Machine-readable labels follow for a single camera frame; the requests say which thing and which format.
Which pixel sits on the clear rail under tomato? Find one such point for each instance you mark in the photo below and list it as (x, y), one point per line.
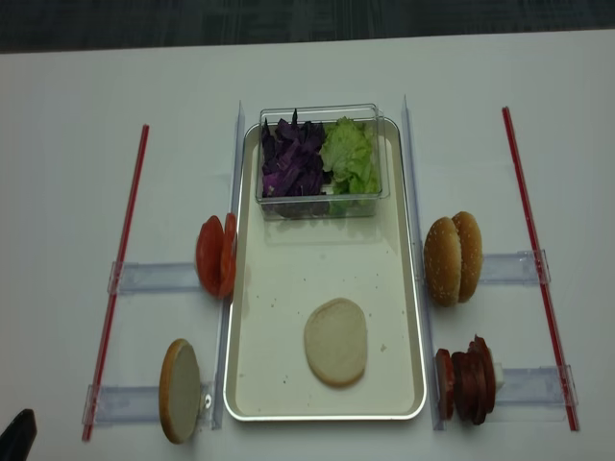
(133, 278)

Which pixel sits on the clear rail under sesame buns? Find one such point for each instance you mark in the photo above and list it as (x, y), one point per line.
(521, 268)

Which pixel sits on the right long clear rail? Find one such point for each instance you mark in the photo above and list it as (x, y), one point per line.
(415, 234)

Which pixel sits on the outer tomato slice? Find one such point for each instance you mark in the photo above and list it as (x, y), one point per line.
(208, 255)

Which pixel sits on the dark bacon patty stack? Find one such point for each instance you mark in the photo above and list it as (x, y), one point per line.
(475, 382)

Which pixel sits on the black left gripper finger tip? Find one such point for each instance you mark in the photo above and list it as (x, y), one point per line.
(17, 439)

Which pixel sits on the purple cabbage pieces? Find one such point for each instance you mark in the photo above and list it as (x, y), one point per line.
(292, 163)

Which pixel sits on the sesame bun top front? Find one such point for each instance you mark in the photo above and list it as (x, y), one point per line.
(442, 261)

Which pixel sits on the sesame bun top rear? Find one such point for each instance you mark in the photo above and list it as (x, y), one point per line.
(470, 239)

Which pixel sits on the cream metal tray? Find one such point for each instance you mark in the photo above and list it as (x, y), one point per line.
(286, 269)

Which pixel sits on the red rod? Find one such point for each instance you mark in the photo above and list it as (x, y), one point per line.
(566, 383)
(106, 330)

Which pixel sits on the upright bun slice left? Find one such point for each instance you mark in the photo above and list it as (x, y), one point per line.
(179, 392)

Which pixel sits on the clear plastic salad box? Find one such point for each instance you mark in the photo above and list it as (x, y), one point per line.
(328, 204)

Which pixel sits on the left long clear rail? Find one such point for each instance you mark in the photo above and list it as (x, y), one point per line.
(217, 409)

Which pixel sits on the red meat slice front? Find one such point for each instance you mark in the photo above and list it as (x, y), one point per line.
(446, 383)

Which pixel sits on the green lettuce pile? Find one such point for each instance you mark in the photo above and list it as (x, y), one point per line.
(347, 155)

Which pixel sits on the clear rail under bun slice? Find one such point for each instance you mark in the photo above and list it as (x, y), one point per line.
(131, 405)

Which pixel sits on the sesame bun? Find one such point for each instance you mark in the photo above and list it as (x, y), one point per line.
(442, 261)
(470, 239)

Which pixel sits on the right red rod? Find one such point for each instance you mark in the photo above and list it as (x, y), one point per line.
(566, 383)

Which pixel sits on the inner tomato slice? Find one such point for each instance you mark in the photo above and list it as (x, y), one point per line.
(227, 258)

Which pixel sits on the white pusher block right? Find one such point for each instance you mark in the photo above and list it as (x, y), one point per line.
(499, 376)

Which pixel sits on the clear rail under meat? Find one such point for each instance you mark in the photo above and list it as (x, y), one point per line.
(531, 395)

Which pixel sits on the tomato slice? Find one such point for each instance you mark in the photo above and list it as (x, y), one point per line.
(208, 255)
(227, 258)

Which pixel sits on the bottom bun slice on tray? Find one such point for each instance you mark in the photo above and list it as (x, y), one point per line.
(335, 342)

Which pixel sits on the long clear rail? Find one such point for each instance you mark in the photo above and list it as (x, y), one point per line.
(217, 409)
(415, 234)

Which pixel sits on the left red rod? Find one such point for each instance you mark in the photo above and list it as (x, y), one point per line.
(106, 330)

